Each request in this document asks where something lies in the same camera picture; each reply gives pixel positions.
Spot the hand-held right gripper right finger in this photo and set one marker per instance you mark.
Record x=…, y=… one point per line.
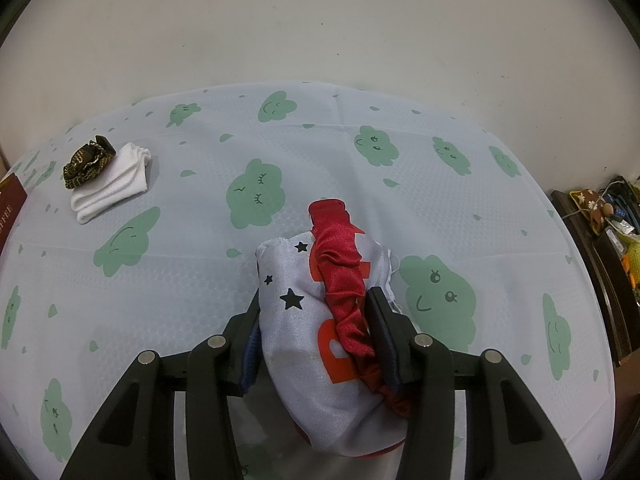
x=387, y=355

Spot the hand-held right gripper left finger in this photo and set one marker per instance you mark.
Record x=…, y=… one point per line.
x=251, y=360

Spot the white satin star-print pouch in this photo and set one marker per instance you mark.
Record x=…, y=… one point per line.
x=295, y=360

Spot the red satin scrunchie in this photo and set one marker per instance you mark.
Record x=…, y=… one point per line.
x=345, y=285

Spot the brown patterned scrunchie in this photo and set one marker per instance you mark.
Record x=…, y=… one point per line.
x=87, y=162

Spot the maroon and gold box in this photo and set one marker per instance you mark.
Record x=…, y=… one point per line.
x=10, y=210

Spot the cloud-print white tablecloth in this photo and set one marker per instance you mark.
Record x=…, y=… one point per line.
x=320, y=160

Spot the folded white socks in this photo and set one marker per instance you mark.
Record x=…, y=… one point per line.
x=117, y=185

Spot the dark wooden shelf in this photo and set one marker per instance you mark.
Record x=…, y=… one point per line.
x=607, y=280

